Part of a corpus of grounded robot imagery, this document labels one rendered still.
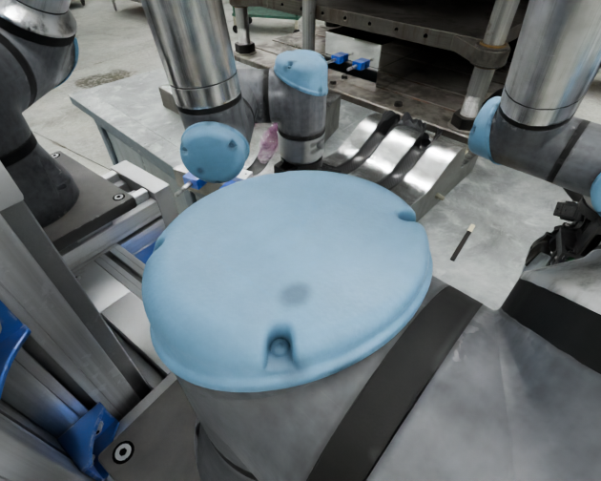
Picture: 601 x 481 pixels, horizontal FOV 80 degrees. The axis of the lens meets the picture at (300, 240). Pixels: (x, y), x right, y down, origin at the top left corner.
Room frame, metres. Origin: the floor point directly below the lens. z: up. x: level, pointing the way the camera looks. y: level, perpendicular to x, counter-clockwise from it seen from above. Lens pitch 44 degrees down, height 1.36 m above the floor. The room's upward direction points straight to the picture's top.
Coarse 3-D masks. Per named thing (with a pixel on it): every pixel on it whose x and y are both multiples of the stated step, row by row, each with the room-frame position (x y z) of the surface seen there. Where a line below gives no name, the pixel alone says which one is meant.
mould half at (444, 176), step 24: (360, 144) 0.83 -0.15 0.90; (384, 144) 0.80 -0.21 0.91; (408, 144) 0.78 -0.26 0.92; (432, 144) 0.77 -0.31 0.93; (456, 144) 0.77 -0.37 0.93; (360, 168) 0.74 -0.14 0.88; (384, 168) 0.74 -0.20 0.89; (432, 168) 0.70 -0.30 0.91; (456, 168) 0.75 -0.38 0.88; (408, 192) 0.65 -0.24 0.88; (432, 192) 0.67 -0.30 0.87
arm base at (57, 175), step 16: (32, 144) 0.42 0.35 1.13; (0, 160) 0.37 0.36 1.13; (16, 160) 0.38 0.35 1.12; (32, 160) 0.40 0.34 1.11; (48, 160) 0.42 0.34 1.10; (16, 176) 0.37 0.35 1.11; (32, 176) 0.39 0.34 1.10; (48, 176) 0.40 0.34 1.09; (64, 176) 0.43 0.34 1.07; (32, 192) 0.37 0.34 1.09; (48, 192) 0.39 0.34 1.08; (64, 192) 0.40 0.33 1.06; (32, 208) 0.36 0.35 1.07; (48, 208) 0.37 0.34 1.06; (64, 208) 0.39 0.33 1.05; (48, 224) 0.36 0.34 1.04
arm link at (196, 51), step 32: (160, 0) 0.37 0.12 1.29; (192, 0) 0.38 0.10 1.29; (160, 32) 0.38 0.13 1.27; (192, 32) 0.37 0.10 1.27; (224, 32) 0.40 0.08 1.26; (192, 64) 0.37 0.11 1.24; (224, 64) 0.39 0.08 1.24; (192, 96) 0.37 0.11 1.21; (224, 96) 0.38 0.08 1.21; (192, 128) 0.37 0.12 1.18; (224, 128) 0.37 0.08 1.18; (192, 160) 0.35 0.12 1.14; (224, 160) 0.35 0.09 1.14
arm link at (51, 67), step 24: (0, 0) 0.50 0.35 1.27; (24, 0) 0.50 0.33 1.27; (48, 0) 0.51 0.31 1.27; (0, 24) 0.49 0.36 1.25; (24, 24) 0.49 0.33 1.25; (48, 24) 0.51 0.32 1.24; (72, 24) 0.55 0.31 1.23; (24, 48) 0.49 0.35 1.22; (48, 48) 0.51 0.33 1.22; (72, 48) 0.58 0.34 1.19; (48, 72) 0.51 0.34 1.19; (72, 72) 0.58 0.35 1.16
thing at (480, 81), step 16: (496, 0) 1.16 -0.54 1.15; (512, 0) 1.13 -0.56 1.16; (240, 16) 1.92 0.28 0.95; (496, 16) 1.14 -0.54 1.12; (512, 16) 1.13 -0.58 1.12; (240, 32) 1.93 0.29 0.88; (496, 32) 1.13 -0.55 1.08; (240, 48) 1.91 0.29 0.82; (480, 80) 1.13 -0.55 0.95; (480, 96) 1.13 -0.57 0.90; (464, 112) 1.14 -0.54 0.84; (464, 128) 1.12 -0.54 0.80
